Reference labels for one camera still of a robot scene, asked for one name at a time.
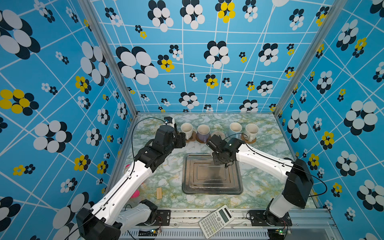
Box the multicolour woven round coaster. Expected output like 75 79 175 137
212 131 226 140

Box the brown wooden round coaster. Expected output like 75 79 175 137
196 135 212 144

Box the cream mug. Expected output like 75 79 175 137
181 123 193 140
244 124 260 141

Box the tan wicker round coaster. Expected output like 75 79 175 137
241 134 257 145

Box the light blue handled mug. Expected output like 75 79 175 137
228 122 243 139

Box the lavender ceramic mug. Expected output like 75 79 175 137
196 124 211 140

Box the cork paw print coaster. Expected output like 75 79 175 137
186 131 197 143

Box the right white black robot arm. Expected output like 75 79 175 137
207 135 314 226

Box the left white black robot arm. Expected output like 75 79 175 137
76 122 186 240

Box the metal serving tray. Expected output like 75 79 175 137
182 154 243 195

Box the small wooden block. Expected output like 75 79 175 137
156 188 163 200

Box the plush toy with glasses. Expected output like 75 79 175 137
124 164 140 199

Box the white scientific calculator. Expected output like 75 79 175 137
199 205 235 239

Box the left green circuit board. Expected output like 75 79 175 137
138 228 162 237

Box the green circuit board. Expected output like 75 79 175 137
268 229 289 240
138 228 162 237

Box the right green circuit board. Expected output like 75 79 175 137
268 229 289 240

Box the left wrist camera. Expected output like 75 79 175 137
164 117 177 130

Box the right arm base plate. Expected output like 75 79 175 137
247 210 293 227

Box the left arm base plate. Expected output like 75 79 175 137
137 210 171 227

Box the aluminium front frame rail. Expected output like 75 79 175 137
80 207 343 240

